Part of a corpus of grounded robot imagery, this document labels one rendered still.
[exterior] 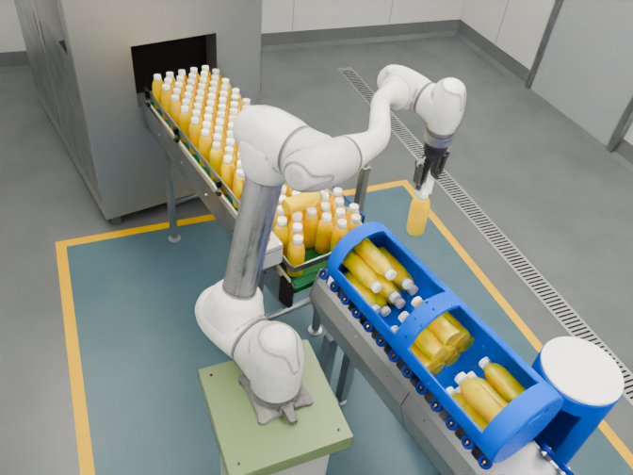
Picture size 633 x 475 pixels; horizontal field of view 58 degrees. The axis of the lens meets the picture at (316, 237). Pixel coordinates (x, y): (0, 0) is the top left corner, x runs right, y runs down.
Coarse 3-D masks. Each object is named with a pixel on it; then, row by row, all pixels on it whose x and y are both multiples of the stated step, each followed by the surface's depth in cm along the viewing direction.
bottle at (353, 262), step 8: (352, 256) 213; (360, 256) 215; (344, 264) 215; (352, 264) 212; (360, 264) 210; (352, 272) 212; (360, 272) 209; (368, 272) 208; (360, 280) 209; (368, 280) 207; (376, 280) 208
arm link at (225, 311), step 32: (256, 128) 137; (288, 128) 134; (256, 160) 139; (256, 192) 146; (256, 224) 150; (256, 256) 157; (224, 288) 164; (256, 288) 166; (224, 320) 164; (256, 320) 167
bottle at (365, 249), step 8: (368, 240) 214; (360, 248) 212; (368, 248) 211; (376, 248) 211; (368, 256) 209; (376, 256) 208; (384, 256) 208; (368, 264) 210; (376, 264) 207; (384, 264) 206; (376, 272) 209; (384, 272) 205
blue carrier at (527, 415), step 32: (416, 256) 208; (352, 288) 204; (448, 288) 195; (384, 320) 214; (416, 320) 184; (480, 320) 185; (480, 352) 197; (512, 352) 176; (448, 384) 196; (544, 384) 168; (512, 416) 161; (544, 416) 169; (480, 448) 170; (512, 448) 172
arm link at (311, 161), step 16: (304, 128) 135; (288, 144) 133; (304, 144) 131; (320, 144) 132; (336, 144) 133; (352, 144) 136; (288, 160) 130; (304, 160) 128; (320, 160) 129; (336, 160) 131; (352, 160) 135; (288, 176) 130; (304, 176) 128; (320, 176) 129; (336, 176) 132
